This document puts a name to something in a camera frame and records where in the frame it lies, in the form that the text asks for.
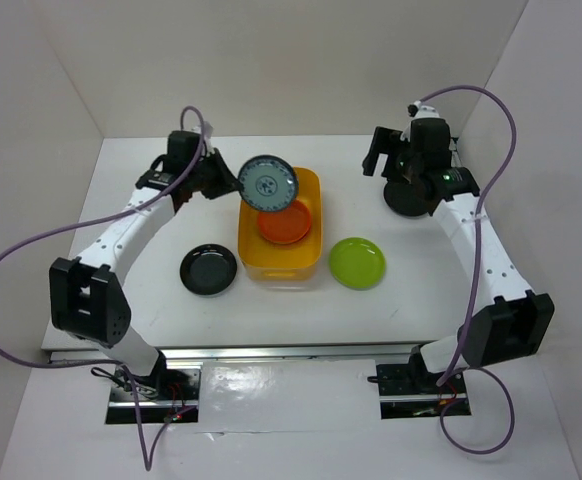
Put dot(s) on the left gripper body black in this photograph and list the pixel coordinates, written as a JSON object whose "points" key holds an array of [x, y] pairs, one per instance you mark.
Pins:
{"points": [[209, 177]]}

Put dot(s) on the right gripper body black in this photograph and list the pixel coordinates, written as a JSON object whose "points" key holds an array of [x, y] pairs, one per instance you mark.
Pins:
{"points": [[402, 164]]}

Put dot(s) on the black plate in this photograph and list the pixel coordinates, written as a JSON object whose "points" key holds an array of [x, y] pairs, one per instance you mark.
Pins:
{"points": [[401, 198], [208, 270]]}

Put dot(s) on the blue patterned plate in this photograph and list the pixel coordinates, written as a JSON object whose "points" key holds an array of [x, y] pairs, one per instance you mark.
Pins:
{"points": [[268, 183]]}

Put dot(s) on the orange plate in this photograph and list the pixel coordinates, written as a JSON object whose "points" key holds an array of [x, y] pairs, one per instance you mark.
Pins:
{"points": [[286, 226]]}

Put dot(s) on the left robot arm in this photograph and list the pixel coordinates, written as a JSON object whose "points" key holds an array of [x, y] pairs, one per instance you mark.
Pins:
{"points": [[86, 292]]}

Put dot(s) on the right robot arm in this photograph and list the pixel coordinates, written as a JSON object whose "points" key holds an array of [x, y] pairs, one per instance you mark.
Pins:
{"points": [[505, 319]]}

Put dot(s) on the yellow plastic bin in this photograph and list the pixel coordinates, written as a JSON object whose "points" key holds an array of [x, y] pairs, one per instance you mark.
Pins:
{"points": [[269, 262]]}

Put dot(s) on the green plate right side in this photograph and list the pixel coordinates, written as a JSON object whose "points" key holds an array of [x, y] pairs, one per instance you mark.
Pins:
{"points": [[357, 263]]}

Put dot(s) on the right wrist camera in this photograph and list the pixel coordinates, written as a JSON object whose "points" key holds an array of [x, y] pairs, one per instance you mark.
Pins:
{"points": [[421, 114]]}

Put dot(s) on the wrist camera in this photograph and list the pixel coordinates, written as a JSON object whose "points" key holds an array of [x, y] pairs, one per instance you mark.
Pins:
{"points": [[421, 114], [206, 130]]}

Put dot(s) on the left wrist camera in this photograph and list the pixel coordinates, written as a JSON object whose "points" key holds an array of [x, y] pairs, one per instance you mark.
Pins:
{"points": [[206, 130]]}

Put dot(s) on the aluminium side rail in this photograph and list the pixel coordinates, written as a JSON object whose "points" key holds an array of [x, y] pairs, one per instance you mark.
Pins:
{"points": [[455, 157]]}

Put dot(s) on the aluminium front rail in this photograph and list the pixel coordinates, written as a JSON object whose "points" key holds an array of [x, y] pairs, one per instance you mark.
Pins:
{"points": [[290, 352]]}

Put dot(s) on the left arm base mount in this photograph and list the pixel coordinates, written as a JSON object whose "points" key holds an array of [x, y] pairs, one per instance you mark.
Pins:
{"points": [[175, 399]]}

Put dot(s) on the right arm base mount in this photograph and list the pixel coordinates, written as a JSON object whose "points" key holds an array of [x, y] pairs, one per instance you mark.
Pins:
{"points": [[408, 390]]}

